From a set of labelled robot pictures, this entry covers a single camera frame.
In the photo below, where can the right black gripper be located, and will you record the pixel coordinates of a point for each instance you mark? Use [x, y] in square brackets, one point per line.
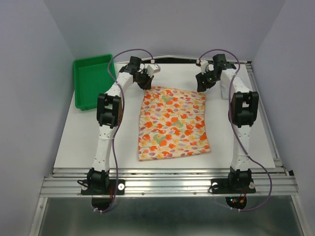
[202, 86]

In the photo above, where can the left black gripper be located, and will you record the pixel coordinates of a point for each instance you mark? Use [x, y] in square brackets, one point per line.
[146, 85]

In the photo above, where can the white skirt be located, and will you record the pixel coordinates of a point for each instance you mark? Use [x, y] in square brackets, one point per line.
[224, 90]

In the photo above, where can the orange floral skirt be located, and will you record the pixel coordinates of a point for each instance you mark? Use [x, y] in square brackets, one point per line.
[172, 124]

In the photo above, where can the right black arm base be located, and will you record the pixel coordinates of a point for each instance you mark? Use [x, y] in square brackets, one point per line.
[236, 191]

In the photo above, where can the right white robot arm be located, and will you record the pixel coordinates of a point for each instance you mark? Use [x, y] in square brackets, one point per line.
[242, 113]

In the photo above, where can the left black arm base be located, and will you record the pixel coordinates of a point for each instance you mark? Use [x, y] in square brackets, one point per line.
[103, 197]

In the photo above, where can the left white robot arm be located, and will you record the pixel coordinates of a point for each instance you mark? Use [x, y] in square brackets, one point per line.
[109, 114]

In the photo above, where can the green plastic bin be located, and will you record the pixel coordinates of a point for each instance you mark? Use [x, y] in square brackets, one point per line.
[92, 76]

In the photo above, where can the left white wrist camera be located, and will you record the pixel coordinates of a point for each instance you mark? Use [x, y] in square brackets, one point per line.
[152, 69]

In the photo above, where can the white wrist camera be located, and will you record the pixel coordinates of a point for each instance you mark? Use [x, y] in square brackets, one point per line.
[152, 69]
[203, 65]

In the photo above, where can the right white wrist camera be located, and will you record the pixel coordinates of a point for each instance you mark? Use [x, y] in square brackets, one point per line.
[203, 65]

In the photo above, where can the aluminium right side rail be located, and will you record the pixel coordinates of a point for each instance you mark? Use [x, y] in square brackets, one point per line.
[271, 141]

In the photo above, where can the aluminium front rail frame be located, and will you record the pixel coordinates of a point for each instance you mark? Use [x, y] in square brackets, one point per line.
[158, 183]

